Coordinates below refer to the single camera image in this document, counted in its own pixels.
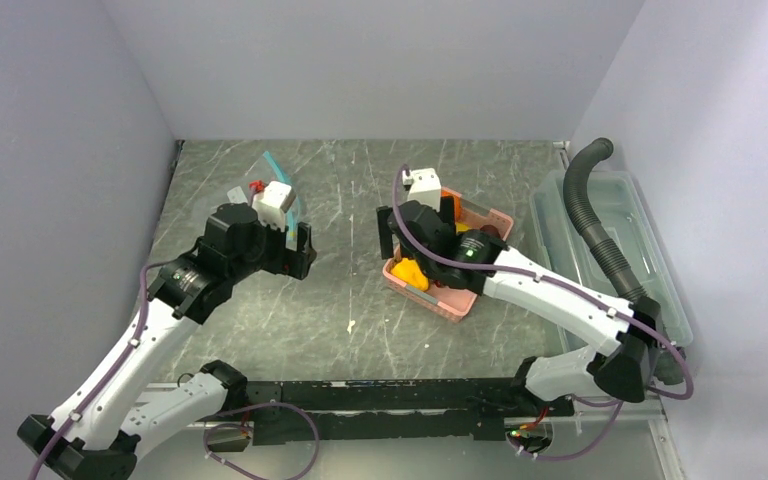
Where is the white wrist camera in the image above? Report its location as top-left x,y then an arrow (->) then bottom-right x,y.
249,180 -> 296,231
401,168 -> 442,212

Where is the grey corrugated hose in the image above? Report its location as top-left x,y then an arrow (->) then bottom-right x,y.
562,137 -> 688,388

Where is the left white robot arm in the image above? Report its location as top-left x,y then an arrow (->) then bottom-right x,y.
17,203 -> 317,479

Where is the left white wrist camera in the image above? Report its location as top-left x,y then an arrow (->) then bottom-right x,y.
249,180 -> 296,231

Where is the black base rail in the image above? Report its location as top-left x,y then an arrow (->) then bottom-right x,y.
178,376 -> 575,446

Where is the dark brown passion fruit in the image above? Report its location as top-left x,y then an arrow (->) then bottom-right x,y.
480,225 -> 502,239

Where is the pink perforated plastic basket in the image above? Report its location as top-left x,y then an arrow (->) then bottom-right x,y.
382,187 -> 514,323

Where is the clear plastic storage bin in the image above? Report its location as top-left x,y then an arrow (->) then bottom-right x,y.
531,170 -> 694,350

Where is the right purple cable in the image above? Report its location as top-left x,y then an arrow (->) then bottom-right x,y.
391,164 -> 695,401

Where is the orange fruit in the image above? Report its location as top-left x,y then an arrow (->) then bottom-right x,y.
440,189 -> 462,223

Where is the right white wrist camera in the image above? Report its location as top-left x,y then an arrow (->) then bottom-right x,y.
401,168 -> 442,212

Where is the clear zip bag blue zipper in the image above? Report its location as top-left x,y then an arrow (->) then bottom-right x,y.
220,151 -> 303,238

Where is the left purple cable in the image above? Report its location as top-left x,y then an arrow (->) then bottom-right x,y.
26,260 -> 180,480

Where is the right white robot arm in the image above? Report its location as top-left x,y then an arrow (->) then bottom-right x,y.
376,201 -> 660,415

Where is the purple cable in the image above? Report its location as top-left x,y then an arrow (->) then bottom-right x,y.
391,164 -> 695,401
26,260 -> 180,480

